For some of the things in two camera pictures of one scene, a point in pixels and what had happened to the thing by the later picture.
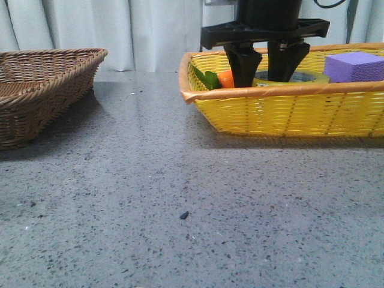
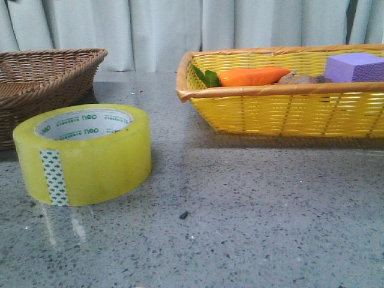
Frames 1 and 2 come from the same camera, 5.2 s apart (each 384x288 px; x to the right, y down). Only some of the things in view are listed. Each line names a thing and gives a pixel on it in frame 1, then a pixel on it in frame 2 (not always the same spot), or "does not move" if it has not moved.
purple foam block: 357,66 does not move
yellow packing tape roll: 302,77 → 83,154
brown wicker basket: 38,87 does not move
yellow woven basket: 354,109 does not move
